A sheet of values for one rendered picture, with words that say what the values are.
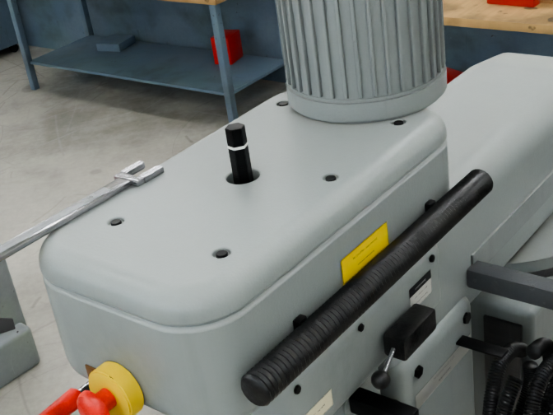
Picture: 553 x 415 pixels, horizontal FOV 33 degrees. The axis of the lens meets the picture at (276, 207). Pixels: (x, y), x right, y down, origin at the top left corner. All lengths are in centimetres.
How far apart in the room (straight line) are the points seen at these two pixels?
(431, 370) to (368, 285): 31
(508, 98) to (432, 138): 41
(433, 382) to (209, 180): 43
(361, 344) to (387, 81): 30
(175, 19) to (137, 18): 44
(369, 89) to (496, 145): 31
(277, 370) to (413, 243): 25
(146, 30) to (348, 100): 648
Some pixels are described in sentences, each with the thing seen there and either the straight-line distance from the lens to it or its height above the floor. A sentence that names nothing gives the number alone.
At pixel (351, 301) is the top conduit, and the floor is 180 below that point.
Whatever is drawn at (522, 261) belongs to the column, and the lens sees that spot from 143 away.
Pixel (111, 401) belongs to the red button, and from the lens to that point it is 92.
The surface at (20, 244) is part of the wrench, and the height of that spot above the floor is 190.
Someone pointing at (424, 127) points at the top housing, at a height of 189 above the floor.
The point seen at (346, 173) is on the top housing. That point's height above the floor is 189.
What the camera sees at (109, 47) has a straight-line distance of 731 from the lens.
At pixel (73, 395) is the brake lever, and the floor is 171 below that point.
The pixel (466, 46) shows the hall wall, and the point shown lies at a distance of 581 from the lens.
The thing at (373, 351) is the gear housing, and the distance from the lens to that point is 108.
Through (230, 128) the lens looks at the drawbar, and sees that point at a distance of 97.
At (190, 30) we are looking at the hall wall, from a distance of 717.
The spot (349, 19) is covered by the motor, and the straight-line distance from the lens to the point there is 105.
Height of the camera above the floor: 232
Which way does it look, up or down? 28 degrees down
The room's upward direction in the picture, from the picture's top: 9 degrees counter-clockwise
